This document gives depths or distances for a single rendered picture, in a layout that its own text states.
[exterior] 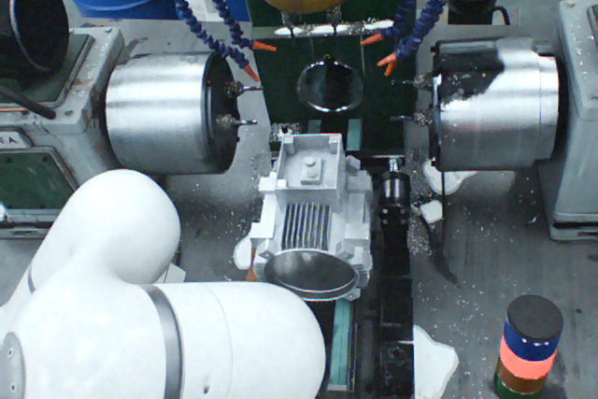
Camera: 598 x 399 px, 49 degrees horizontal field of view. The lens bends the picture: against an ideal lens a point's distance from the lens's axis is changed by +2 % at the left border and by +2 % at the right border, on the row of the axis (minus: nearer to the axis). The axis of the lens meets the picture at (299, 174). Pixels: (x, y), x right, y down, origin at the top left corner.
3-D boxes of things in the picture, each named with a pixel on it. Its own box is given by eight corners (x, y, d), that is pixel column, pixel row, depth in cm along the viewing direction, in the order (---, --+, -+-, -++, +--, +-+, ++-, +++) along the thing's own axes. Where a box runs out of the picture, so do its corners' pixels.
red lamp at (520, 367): (497, 332, 84) (500, 314, 80) (547, 334, 83) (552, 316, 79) (502, 377, 80) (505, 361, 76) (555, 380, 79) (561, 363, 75)
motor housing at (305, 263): (278, 214, 127) (261, 149, 113) (375, 214, 124) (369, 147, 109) (263, 305, 114) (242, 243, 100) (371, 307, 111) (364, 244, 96)
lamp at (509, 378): (494, 348, 87) (497, 332, 84) (542, 349, 86) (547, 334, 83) (499, 391, 83) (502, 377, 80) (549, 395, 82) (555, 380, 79)
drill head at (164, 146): (111, 118, 154) (67, 32, 135) (262, 114, 147) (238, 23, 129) (77, 200, 138) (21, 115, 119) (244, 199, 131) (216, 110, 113)
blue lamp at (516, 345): (500, 314, 80) (504, 295, 77) (552, 316, 79) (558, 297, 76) (505, 361, 76) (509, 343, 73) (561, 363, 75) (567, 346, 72)
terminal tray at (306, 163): (287, 163, 115) (280, 135, 109) (347, 162, 113) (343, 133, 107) (278, 216, 107) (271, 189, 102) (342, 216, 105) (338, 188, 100)
